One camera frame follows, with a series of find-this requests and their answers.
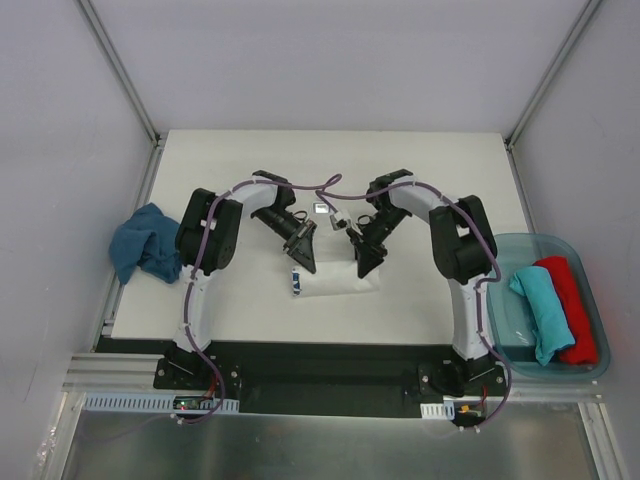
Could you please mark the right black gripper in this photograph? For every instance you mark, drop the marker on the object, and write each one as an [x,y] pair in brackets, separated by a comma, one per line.
[365,245]

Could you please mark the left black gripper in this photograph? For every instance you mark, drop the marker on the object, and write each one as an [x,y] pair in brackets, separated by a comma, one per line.
[300,237]

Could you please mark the white printed t shirt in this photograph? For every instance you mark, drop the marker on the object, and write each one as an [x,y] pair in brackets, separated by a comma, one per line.
[333,278]

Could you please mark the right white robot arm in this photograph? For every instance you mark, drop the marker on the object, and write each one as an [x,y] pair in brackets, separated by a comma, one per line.
[463,248]

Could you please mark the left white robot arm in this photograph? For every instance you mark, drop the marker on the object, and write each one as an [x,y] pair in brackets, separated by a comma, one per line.
[206,242]

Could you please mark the teal plastic bin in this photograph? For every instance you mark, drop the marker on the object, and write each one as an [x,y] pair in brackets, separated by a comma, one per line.
[512,321]

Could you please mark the dark blue t shirt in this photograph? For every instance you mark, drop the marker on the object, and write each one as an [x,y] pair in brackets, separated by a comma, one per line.
[146,241]

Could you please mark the cyan rolled t shirt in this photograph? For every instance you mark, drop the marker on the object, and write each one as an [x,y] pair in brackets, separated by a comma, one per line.
[551,331]

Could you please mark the red rolled t shirt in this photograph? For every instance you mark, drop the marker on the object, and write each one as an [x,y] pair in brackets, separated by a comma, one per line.
[584,350]

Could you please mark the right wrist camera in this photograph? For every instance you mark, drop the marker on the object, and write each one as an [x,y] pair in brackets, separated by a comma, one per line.
[341,220]

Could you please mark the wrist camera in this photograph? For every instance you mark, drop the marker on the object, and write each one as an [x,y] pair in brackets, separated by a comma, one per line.
[341,220]
[320,208]

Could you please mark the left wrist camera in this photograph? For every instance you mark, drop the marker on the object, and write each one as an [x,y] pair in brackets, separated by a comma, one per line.
[320,208]

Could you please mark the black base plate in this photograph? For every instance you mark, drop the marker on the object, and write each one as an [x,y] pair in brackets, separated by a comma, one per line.
[320,379]

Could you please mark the right slotted cable duct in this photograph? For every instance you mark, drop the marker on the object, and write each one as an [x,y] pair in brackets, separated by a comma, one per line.
[438,411]

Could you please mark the slotted cable duct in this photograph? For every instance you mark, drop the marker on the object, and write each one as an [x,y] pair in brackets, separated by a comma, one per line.
[438,411]
[157,403]

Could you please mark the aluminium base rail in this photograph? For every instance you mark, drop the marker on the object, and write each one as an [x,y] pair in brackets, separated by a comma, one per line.
[113,364]

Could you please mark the left slotted cable duct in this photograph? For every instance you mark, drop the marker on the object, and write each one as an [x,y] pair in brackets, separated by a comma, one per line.
[157,403]

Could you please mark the left aluminium frame post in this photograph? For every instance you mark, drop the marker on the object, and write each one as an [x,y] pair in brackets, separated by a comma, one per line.
[108,49]

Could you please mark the aluminium frame post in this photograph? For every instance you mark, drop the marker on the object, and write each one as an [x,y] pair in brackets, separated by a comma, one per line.
[577,29]
[108,49]

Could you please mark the right aluminium frame post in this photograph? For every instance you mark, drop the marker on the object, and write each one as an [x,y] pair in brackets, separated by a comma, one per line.
[577,29]

